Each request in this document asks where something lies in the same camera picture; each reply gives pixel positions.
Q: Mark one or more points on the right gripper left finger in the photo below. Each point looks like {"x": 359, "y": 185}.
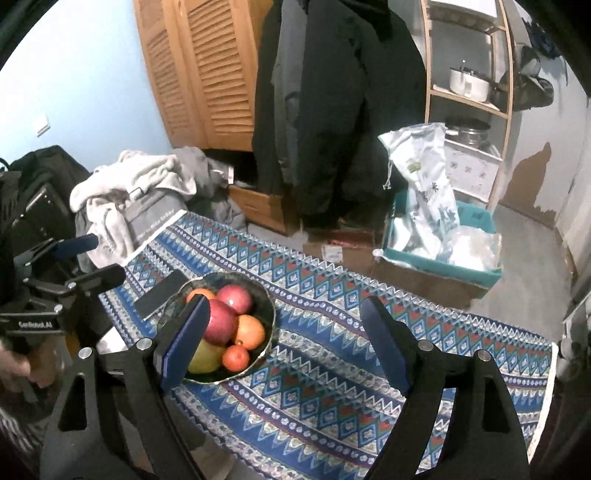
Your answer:
{"x": 179, "y": 339}

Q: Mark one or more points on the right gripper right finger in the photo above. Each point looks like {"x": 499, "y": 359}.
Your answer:
{"x": 393, "y": 342}

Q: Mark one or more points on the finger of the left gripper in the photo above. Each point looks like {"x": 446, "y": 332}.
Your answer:
{"x": 50, "y": 251}
{"x": 93, "y": 283}

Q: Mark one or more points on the red apple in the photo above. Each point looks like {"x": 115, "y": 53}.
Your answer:
{"x": 236, "y": 297}
{"x": 222, "y": 324}

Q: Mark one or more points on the small orange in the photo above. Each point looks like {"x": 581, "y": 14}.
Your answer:
{"x": 235, "y": 359}
{"x": 208, "y": 294}

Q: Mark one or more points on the large orange front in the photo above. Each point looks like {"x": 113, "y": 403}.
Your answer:
{"x": 250, "y": 332}

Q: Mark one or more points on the dark glass bowl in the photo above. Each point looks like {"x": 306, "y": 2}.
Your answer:
{"x": 262, "y": 308}

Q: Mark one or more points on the person's left hand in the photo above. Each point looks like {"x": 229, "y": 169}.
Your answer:
{"x": 39, "y": 366}

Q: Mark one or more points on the black backpack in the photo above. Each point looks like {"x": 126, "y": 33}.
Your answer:
{"x": 46, "y": 179}

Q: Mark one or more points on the pile of grey clothes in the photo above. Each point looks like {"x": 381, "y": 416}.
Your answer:
{"x": 124, "y": 203}

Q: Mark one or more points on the blue patterned tablecloth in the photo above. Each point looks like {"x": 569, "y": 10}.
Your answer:
{"x": 318, "y": 406}

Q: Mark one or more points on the clear plastic bag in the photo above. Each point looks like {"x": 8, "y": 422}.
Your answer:
{"x": 472, "y": 248}

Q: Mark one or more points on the white rice bag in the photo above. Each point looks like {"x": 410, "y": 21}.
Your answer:
{"x": 426, "y": 210}

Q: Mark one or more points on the teal plastic crate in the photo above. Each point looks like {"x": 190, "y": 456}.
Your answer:
{"x": 402, "y": 244}

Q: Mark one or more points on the wooden box on floor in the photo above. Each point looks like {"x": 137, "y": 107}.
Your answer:
{"x": 275, "y": 212}

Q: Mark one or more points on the white patterned storage box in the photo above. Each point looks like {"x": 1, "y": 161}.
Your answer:
{"x": 471, "y": 172}

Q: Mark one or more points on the metal steamer pot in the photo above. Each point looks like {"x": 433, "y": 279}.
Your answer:
{"x": 467, "y": 131}

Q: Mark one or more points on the wooden louvered door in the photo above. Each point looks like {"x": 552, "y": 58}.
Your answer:
{"x": 202, "y": 58}

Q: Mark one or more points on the white cooking pot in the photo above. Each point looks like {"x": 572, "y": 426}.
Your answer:
{"x": 471, "y": 84}

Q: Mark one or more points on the black hanging jacket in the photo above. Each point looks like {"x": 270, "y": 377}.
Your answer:
{"x": 333, "y": 77}

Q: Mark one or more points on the grey hanging bag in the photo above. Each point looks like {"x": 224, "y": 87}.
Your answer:
{"x": 530, "y": 90}

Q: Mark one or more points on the wooden shelf rack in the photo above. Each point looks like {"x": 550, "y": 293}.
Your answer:
{"x": 469, "y": 57}

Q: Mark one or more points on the dark blue hanging cloth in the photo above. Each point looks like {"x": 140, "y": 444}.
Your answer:
{"x": 541, "y": 41}

